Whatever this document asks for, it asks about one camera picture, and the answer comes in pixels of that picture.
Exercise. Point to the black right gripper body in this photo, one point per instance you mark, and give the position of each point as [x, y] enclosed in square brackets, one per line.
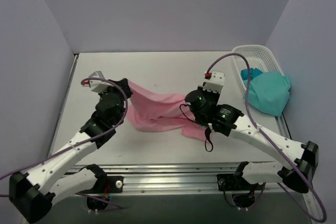
[191, 98]

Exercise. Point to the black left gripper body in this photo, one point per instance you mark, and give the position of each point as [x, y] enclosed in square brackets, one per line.
[123, 87]

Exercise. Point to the pink t shirt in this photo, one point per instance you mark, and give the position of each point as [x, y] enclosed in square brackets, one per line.
[153, 112]

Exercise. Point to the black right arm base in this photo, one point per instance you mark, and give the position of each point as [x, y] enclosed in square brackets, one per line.
[237, 192]

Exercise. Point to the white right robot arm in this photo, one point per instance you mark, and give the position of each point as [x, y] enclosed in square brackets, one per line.
[295, 162]

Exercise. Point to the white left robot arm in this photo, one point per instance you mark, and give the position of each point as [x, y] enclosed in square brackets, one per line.
[34, 189]

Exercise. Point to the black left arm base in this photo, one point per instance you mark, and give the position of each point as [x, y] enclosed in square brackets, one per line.
[99, 197]

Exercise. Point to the dark teal t shirt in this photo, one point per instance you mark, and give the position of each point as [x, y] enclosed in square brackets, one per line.
[254, 72]

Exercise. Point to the light teal t shirt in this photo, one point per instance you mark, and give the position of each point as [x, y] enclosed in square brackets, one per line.
[269, 93]

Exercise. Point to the white plastic basket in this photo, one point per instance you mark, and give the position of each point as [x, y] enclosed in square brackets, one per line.
[258, 56]

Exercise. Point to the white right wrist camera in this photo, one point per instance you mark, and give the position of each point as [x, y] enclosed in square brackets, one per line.
[214, 82]

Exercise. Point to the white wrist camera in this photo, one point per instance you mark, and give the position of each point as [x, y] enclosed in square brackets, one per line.
[214, 82]
[97, 86]

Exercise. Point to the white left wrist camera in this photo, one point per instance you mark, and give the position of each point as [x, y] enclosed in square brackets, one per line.
[97, 86]

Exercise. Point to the aluminium mounting rail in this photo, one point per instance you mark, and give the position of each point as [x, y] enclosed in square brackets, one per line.
[167, 179]

